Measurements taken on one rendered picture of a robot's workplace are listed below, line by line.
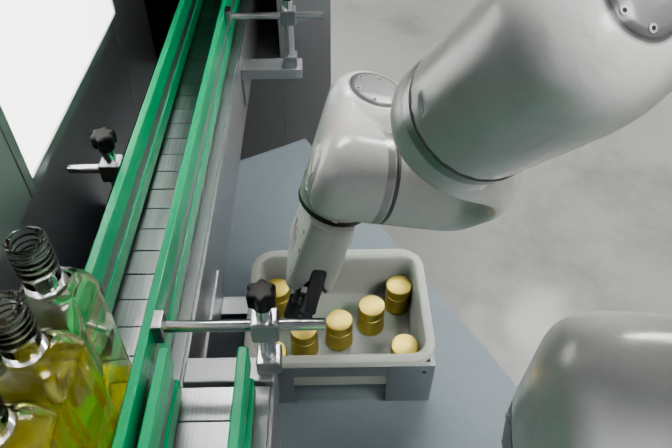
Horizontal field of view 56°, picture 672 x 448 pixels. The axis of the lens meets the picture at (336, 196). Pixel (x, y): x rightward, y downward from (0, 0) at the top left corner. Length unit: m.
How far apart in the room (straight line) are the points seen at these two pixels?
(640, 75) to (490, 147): 0.08
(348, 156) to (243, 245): 0.53
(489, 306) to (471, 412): 1.08
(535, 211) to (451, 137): 1.89
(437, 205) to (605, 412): 0.23
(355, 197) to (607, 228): 1.79
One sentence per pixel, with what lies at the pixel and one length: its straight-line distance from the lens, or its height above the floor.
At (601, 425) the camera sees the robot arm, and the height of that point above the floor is 1.20.
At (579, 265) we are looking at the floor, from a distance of 2.07.
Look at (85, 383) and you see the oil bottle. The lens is 0.53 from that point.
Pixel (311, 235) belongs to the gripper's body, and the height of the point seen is 1.03.
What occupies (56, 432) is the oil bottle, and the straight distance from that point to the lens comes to 0.49.
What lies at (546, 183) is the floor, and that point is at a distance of 2.32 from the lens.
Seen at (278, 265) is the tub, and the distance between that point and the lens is 0.85.
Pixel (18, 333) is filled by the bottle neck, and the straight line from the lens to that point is 0.46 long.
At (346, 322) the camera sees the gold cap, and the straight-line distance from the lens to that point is 0.81.
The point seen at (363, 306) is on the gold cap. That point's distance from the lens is 0.82.
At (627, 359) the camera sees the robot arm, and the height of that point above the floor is 1.21.
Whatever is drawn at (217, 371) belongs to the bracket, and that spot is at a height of 0.89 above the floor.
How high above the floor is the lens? 1.47
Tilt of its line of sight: 43 degrees down
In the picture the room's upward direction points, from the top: straight up
